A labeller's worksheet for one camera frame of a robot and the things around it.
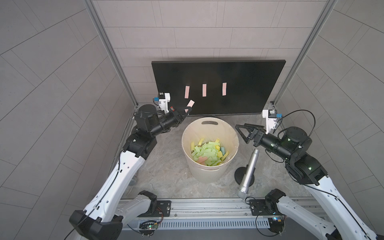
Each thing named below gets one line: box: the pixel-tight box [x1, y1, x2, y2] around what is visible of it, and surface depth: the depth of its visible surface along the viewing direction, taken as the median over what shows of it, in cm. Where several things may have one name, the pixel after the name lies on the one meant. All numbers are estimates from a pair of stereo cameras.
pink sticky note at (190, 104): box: [184, 99, 195, 113], surface depth 62 cm
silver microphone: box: [237, 148, 260, 200], surface depth 68 cm
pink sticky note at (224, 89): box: [222, 82, 227, 96], surface depth 75 cm
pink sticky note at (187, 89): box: [184, 85, 190, 99], surface depth 75 cm
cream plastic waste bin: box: [181, 117, 240, 184], surface depth 80 cm
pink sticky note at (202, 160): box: [197, 156, 208, 165], surface depth 81 cm
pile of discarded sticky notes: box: [191, 138, 229, 166], surface depth 83 cm
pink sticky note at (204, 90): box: [202, 83, 207, 97], surface depth 75 cm
